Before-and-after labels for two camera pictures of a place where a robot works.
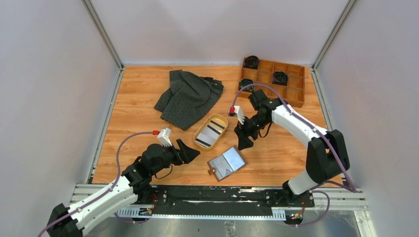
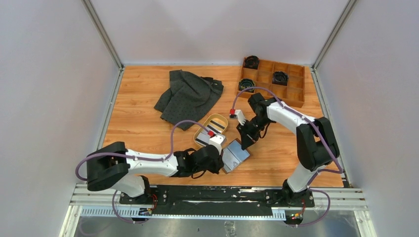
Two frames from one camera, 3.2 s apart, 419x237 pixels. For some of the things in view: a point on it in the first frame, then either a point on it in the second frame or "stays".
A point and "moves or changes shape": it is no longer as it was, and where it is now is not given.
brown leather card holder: x=223 y=165 moves or changes shape
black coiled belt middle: x=280 y=77 stays
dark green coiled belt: x=244 y=82 stays
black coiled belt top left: x=251 y=61 stays
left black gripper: x=185 y=155 to x=217 y=167
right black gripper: x=243 y=133 stays
